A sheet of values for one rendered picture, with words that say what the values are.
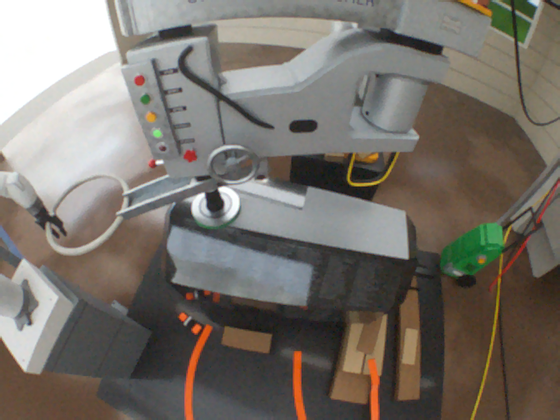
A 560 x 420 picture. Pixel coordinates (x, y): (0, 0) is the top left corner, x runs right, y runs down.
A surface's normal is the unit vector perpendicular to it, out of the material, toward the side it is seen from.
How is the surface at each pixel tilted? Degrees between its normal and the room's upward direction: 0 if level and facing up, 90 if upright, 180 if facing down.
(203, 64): 90
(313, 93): 90
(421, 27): 90
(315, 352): 0
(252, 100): 90
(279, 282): 45
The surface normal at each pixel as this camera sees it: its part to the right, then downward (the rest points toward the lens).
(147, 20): 0.14, 0.79
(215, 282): -0.13, 0.11
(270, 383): 0.03, -0.61
